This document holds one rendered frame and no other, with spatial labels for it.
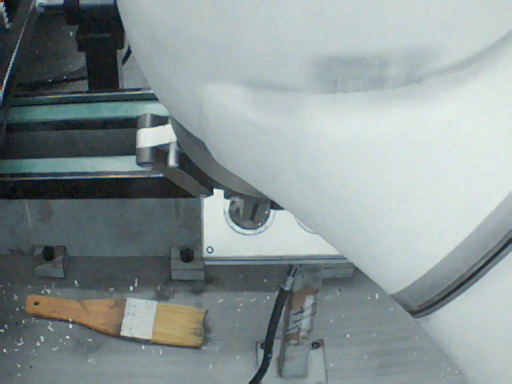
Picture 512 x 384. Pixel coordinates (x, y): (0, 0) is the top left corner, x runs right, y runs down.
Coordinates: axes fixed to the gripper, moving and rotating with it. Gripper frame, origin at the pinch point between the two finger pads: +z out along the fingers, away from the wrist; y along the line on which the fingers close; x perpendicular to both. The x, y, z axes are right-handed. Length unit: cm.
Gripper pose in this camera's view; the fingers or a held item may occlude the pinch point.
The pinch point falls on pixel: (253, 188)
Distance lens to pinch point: 52.1
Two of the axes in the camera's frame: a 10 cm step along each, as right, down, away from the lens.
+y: -10.0, 0.1, -0.7
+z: -0.7, 1.7, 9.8
